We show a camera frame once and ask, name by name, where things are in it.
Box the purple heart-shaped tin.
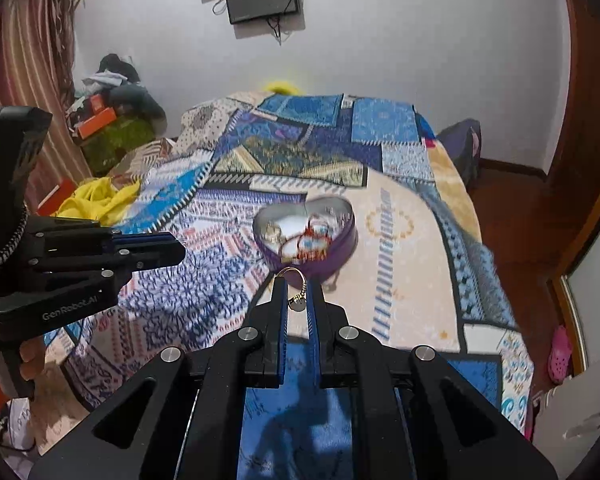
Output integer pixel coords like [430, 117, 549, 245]
[252, 196, 357, 281]

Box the braided wrist strap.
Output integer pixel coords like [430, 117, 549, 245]
[0, 204, 29, 274]

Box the yellow object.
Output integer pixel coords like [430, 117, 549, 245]
[265, 79, 301, 95]

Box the red bead bracelet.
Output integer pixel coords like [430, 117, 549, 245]
[300, 217, 336, 262]

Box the patchwork blanket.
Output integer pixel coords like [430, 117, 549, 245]
[30, 91, 536, 480]

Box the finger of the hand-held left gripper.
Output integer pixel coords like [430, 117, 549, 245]
[29, 219, 184, 253]
[29, 247, 187, 287]

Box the pile of clothes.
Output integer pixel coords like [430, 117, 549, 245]
[65, 53, 146, 111]

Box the pink slipper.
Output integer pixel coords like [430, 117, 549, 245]
[547, 325, 574, 385]

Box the black monitor cable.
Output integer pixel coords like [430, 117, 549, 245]
[266, 14, 294, 44]

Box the red box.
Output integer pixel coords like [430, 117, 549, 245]
[37, 180, 76, 214]

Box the striped blanket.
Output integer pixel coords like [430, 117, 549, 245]
[107, 137, 182, 182]

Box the person's left hand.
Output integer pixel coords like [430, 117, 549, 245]
[19, 337, 48, 398]

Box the green patterned cloth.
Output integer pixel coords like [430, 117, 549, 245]
[82, 116, 156, 176]

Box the striped brown curtain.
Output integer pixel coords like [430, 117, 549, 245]
[0, 0, 94, 181]

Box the yellow cloth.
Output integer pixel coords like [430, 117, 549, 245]
[52, 177, 142, 227]

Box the white object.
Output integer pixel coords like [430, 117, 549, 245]
[532, 370, 600, 466]

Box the gold chain bracelet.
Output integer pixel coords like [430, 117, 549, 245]
[275, 266, 314, 312]

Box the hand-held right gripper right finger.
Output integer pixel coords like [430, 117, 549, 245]
[305, 285, 559, 480]

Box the orange box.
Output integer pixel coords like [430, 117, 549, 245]
[77, 106, 119, 140]

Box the white cloth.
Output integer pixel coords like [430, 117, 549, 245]
[0, 396, 39, 457]

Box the wooden wardrobe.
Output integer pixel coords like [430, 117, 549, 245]
[545, 0, 600, 377]

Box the dark backpack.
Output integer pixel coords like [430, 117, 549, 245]
[437, 119, 483, 189]

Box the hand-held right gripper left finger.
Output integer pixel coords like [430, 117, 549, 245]
[30, 277, 289, 480]

